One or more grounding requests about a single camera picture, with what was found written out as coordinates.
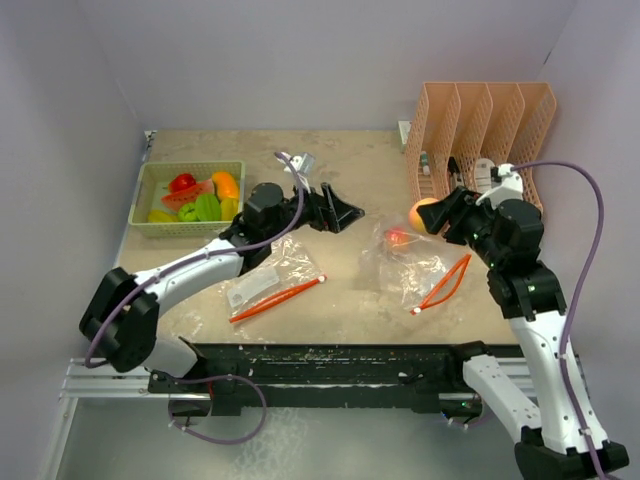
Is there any yellow fake starfruit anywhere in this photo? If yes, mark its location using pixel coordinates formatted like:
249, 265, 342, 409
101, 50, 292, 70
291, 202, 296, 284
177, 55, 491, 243
220, 197, 239, 222

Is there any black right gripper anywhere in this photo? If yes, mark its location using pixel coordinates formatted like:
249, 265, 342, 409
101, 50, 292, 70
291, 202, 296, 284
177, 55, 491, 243
418, 184, 505, 267

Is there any light green perforated basket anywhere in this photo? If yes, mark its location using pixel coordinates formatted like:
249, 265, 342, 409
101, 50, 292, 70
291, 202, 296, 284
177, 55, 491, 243
128, 160, 246, 238

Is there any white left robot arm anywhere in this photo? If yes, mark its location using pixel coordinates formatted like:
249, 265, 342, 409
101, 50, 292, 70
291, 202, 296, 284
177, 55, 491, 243
79, 182, 365, 392

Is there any red fake strawberry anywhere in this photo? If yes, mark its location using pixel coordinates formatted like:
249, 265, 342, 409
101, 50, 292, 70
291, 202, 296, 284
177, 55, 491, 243
168, 173, 197, 194

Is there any aluminium frame rail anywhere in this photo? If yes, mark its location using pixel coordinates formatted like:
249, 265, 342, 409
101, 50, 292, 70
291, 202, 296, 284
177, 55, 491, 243
59, 357, 166, 400

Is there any green fake custard apple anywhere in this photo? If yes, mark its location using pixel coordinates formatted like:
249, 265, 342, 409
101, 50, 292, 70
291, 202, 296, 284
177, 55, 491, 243
177, 202, 199, 223

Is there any green fake leafy vegetable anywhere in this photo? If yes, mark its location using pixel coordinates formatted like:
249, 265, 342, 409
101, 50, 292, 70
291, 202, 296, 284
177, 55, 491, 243
195, 193, 221, 222

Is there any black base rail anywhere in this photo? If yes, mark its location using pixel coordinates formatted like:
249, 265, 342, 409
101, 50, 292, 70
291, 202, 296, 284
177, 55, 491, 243
149, 341, 512, 416

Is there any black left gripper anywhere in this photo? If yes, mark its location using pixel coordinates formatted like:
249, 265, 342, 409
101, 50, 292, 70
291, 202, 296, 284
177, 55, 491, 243
265, 178, 363, 242

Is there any clear zip bag orange seal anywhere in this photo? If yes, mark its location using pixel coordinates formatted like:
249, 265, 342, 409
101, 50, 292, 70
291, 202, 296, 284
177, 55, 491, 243
219, 235, 327, 324

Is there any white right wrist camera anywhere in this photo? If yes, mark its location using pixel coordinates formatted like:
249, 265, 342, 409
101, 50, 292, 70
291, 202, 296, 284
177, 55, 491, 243
475, 163, 524, 210

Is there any fake peach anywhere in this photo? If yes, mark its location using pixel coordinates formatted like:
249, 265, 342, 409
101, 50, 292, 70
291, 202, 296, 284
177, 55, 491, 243
384, 227, 411, 250
408, 197, 440, 232

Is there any white bottle in organizer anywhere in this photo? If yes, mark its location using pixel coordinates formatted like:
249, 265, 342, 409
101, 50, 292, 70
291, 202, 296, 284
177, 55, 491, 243
474, 158, 495, 193

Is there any small white box behind organizer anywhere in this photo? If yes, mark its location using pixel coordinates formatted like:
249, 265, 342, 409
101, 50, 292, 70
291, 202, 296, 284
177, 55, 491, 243
397, 120, 412, 149

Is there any fake watermelon slice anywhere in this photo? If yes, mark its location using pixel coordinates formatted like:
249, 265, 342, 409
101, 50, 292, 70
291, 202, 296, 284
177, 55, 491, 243
161, 179, 215, 212

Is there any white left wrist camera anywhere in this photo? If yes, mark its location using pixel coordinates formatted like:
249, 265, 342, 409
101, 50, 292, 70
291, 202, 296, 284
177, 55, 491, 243
282, 152, 315, 176

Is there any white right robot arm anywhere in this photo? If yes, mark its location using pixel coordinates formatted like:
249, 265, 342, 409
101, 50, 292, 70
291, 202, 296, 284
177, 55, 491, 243
417, 187, 629, 479

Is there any white green tube in organizer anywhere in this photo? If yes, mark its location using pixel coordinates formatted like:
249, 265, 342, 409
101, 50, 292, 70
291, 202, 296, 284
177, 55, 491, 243
419, 151, 430, 176

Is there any black item in organizer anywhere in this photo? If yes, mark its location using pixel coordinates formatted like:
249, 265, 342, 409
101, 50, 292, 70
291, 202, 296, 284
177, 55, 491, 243
447, 156, 464, 191

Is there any orange plastic file organizer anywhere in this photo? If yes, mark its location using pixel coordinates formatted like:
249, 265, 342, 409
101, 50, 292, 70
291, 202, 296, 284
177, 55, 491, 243
404, 82, 557, 201

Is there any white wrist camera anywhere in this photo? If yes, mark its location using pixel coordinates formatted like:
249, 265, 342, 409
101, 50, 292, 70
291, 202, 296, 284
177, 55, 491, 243
282, 152, 315, 176
475, 163, 524, 210

